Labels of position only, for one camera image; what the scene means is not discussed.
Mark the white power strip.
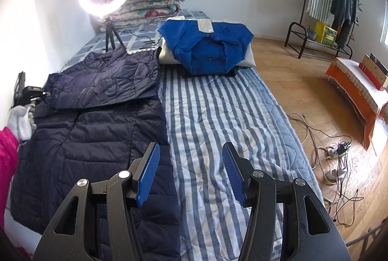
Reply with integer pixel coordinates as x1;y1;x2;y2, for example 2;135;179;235
324;141;352;160
324;166;348;185

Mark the blue jacket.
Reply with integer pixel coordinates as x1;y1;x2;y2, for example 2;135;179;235
158;18;254;76

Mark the orange covered bench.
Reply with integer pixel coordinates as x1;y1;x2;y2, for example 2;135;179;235
325;57;388;151

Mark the navy puffer jacket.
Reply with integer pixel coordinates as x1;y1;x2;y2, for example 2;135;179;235
10;45;190;261

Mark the blue patterned mat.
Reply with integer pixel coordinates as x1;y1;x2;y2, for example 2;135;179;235
59;8;213;73

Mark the person's left hand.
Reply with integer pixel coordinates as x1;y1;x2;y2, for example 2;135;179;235
8;105;37;141

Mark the dark grey hanging garment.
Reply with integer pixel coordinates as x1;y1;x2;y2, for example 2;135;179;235
330;0;350;27
335;0;360;49

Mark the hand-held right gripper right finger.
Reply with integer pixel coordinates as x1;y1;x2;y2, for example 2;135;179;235
222;142;354;261

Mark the tangle of floor cables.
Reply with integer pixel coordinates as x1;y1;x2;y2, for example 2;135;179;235
285;113;365;226

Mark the red box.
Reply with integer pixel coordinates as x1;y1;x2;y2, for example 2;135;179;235
358;63;384;90

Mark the black metal clothes rack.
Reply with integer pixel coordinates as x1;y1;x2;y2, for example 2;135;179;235
284;0;363;60

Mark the window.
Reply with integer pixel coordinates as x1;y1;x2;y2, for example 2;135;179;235
380;0;388;48

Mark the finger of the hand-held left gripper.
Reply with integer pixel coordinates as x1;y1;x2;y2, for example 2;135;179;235
23;85;51;101

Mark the black cable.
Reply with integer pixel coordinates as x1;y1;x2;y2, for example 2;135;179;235
120;30;160;47

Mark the dark flat box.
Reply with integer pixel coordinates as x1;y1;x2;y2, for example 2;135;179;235
370;53;388;75

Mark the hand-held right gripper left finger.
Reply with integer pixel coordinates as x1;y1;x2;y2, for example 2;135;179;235
33;142;161;261

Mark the tan cardboard box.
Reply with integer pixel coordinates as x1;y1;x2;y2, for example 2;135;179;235
362;54;388;90

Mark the yellow crate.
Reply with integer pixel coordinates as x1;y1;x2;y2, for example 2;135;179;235
314;21;338;46

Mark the blue white striped blanket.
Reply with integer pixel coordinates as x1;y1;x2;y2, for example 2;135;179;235
158;64;327;261

